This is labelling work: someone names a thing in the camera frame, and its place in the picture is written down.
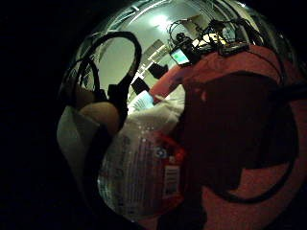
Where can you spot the small camera with lit screen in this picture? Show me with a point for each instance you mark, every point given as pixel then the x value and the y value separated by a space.
pixel 180 55

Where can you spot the flat black electronic box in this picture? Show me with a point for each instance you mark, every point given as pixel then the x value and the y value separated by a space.
pixel 234 48

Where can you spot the clear plastic packet red label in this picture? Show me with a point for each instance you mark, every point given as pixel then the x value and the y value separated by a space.
pixel 140 166

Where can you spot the black chair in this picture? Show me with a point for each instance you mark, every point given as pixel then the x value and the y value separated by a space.
pixel 139 85
pixel 158 70

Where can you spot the white paper booklet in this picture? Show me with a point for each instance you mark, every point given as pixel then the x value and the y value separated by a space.
pixel 141 101

